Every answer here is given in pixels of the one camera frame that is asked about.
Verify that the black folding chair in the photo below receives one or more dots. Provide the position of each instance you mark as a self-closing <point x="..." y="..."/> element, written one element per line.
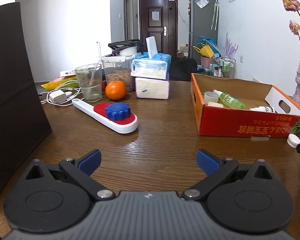
<point x="182" y="68"/>

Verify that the white bottle cap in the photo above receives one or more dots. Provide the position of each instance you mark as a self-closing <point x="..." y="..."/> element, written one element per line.
<point x="293" y="140"/>

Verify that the metal wire rack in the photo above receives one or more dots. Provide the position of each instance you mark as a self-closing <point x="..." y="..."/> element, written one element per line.
<point x="223" y="67"/>

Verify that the white red jar opener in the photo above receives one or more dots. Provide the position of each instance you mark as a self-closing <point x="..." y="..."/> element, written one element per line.
<point x="98" y="112"/>

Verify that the white charger with cable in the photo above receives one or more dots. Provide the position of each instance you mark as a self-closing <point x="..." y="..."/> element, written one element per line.
<point x="63" y="94"/>

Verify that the red cardboard box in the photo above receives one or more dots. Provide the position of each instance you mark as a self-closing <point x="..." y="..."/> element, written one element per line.
<point x="227" y="122"/>

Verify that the white tape roll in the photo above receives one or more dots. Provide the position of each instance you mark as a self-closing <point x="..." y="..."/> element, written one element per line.
<point x="210" y="97"/>

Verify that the grey refrigerator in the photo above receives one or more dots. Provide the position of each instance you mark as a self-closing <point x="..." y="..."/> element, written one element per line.
<point x="200" y="19"/>

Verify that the glass cup with straw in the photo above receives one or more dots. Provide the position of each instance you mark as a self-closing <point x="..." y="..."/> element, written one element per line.
<point x="89" y="79"/>

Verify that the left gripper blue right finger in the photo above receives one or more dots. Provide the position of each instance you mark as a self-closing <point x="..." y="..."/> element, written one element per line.
<point x="217" y="171"/>

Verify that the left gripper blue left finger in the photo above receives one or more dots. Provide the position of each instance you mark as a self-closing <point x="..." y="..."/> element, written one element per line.
<point x="77" y="173"/>

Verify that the black paper bag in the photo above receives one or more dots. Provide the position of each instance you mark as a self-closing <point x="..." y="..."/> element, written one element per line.
<point x="23" y="123"/>

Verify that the green spray bottle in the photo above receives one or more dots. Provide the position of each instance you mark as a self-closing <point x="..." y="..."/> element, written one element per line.
<point x="229" y="100"/>

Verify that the clear food container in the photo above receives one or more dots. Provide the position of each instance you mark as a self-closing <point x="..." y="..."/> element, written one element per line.
<point x="118" y="68"/>

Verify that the white spray bottle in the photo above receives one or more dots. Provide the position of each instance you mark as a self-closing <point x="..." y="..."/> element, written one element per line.
<point x="266" y="109"/>

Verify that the purple tissue pack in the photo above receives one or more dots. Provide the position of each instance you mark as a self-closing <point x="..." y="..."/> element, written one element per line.
<point x="147" y="88"/>

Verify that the beige cube adapter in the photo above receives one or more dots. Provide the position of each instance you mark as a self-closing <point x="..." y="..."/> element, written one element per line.
<point x="215" y="104"/>

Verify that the banana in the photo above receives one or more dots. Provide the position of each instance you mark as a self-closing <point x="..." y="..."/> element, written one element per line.
<point x="58" y="82"/>

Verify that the blue gear lid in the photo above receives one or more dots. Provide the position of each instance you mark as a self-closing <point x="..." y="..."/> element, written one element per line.
<point x="117" y="111"/>

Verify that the dark brown door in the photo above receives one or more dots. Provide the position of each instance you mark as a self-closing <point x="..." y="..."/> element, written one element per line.
<point x="159" y="18"/>

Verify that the blue tissue pack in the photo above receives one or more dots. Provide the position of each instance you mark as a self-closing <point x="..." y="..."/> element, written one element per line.
<point x="151" y="64"/>

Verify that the orange fruit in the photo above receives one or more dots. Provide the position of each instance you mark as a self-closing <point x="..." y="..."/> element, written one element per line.
<point x="116" y="90"/>

